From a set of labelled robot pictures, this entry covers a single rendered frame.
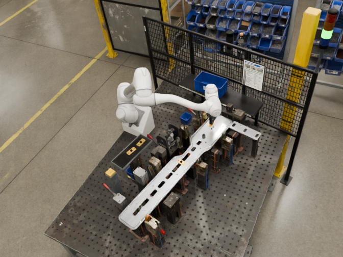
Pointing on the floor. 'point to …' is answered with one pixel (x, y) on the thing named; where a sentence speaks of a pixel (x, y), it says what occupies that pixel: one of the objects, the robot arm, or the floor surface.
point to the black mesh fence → (234, 76)
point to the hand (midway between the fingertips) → (211, 121)
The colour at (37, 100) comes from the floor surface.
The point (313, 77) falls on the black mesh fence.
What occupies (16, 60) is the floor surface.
